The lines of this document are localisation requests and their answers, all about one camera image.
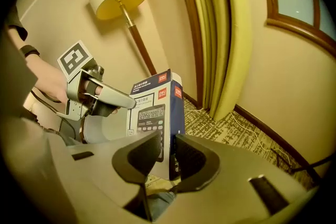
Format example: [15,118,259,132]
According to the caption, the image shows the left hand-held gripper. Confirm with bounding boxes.
[56,39,137,122]

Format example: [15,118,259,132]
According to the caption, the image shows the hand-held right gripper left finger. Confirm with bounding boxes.
[67,131,163,208]

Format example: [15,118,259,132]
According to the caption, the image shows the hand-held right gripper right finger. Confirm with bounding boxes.
[170,133,308,219]

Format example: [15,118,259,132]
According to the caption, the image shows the calculator retail box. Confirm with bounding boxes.
[127,68,186,182]

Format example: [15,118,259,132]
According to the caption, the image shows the person's left forearm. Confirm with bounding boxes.
[7,26,69,105]

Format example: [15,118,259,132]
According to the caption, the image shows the person's left hand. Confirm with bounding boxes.
[78,78,103,99]

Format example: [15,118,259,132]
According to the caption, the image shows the round white side table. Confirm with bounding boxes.
[82,106,132,144]

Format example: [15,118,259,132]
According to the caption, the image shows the person's legs in jeans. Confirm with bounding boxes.
[146,190,176,221]

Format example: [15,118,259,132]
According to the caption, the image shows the black light stand tripod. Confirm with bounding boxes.
[270,148,331,182]

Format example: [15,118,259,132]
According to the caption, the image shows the person's black top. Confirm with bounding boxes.
[5,5,28,41]

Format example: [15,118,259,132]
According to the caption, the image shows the yellow-green curtain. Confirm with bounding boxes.
[180,0,253,122]

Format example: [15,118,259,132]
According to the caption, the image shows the wooden-framed grid window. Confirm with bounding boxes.
[256,0,336,57]

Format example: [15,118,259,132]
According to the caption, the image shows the white floor cable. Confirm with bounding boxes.
[183,107,292,166]

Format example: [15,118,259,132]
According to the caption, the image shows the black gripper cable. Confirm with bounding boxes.
[30,89,77,140]

